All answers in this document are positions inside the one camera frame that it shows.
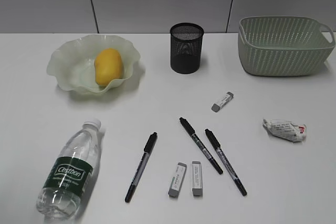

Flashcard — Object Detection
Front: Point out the black marker pen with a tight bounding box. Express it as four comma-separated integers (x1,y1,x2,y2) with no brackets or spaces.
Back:
124,132,158,203
205,129,247,197
179,117,223,175

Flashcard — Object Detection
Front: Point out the yellow mango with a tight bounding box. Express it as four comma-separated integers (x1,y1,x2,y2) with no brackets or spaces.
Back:
94,48,123,87

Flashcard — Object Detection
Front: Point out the grey white eraser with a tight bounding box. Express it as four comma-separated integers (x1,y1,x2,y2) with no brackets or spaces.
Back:
211,92,234,112
192,161,203,197
168,162,187,198

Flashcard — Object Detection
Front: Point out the clear Cestbon water bottle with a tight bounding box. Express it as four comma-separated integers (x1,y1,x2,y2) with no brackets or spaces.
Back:
36,119,101,220

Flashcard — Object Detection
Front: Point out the waste paper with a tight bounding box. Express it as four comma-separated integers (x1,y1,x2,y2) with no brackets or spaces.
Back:
262,119,307,143

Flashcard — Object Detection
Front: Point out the black mesh pen holder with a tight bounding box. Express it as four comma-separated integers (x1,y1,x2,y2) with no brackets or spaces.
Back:
170,23,204,74

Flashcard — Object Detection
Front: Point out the pale green wavy plate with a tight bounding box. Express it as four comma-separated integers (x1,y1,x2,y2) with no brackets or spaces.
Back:
47,34,141,95

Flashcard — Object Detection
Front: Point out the pale green plastic basket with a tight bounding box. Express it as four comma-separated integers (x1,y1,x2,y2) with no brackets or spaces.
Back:
238,16,335,77

